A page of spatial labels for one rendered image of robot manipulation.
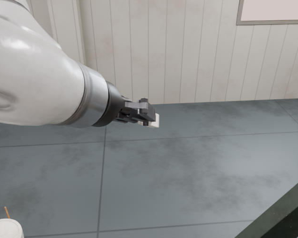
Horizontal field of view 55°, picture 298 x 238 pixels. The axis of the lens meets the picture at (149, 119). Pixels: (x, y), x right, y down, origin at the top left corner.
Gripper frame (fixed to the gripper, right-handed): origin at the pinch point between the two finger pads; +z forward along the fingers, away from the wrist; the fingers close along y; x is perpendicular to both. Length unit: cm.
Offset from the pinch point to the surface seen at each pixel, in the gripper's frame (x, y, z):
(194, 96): -83, 96, 323
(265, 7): -178, -3, 292
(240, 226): 59, 15, 192
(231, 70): -116, 45, 325
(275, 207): 22, -21, 44
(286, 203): 20, -24, 42
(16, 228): 54, 135, 79
